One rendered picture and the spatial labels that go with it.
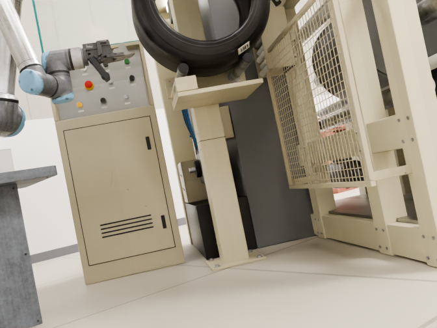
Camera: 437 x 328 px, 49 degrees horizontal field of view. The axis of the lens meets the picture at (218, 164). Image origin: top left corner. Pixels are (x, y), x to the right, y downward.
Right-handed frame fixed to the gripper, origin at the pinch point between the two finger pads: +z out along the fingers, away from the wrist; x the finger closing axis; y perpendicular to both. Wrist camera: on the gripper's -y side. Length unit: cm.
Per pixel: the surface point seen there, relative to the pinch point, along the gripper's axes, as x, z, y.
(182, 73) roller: -7.5, 18.6, -13.0
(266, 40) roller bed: 21, 66, 3
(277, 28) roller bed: 21, 73, 8
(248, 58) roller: -8.7, 47.4, -11.3
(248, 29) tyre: -12, 49, 0
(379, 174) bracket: -57, 70, -67
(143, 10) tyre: -11.6, 7.4, 14.3
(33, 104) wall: 263, -93, 42
